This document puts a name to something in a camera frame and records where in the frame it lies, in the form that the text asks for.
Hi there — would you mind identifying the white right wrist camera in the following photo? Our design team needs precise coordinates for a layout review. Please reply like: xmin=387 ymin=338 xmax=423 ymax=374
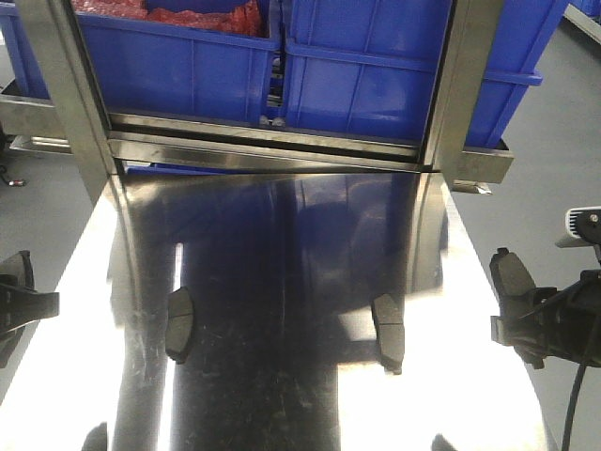
xmin=556 ymin=206 xmax=600 ymax=248

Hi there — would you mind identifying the large blue crate right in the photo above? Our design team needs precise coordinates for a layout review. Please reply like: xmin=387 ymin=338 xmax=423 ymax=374
xmin=282 ymin=1 xmax=566 ymax=148

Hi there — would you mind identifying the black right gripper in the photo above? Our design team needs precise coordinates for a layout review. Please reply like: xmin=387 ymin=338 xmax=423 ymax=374
xmin=490 ymin=270 xmax=600 ymax=369

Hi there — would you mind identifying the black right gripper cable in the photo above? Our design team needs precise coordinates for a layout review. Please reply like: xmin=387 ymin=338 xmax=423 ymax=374
xmin=561 ymin=262 xmax=601 ymax=451

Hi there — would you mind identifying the stainless steel rack frame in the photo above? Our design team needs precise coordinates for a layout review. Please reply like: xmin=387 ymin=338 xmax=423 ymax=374
xmin=1 ymin=1 xmax=513 ymax=199

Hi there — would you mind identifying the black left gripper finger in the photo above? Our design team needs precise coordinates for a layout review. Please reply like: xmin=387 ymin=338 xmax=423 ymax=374
xmin=1 ymin=284 xmax=60 ymax=334

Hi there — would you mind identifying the large blue crate with red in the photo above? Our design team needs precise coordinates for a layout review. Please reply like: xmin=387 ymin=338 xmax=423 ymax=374
xmin=76 ymin=1 xmax=281 ymax=123

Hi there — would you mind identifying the blue crate far left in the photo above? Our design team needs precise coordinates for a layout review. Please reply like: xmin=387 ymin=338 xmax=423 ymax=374
xmin=1 ymin=2 xmax=50 ymax=100

